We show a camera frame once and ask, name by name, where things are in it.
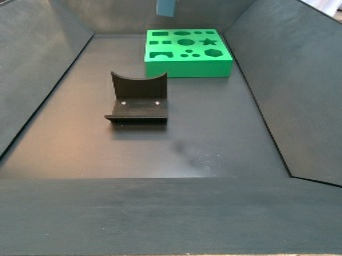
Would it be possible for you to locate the blue rectangular block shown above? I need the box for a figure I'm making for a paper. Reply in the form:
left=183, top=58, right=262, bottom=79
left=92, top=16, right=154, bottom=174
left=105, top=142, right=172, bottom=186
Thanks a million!
left=156, top=0, right=176, bottom=17

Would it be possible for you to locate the green shape sorting board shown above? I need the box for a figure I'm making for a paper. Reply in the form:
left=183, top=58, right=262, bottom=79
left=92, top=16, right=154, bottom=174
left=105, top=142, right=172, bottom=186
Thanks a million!
left=144, top=28, right=232, bottom=78

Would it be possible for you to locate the black curved holder stand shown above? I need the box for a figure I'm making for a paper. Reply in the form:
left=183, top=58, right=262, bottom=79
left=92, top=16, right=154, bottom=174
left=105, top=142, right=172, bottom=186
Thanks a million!
left=104, top=72, right=168, bottom=122

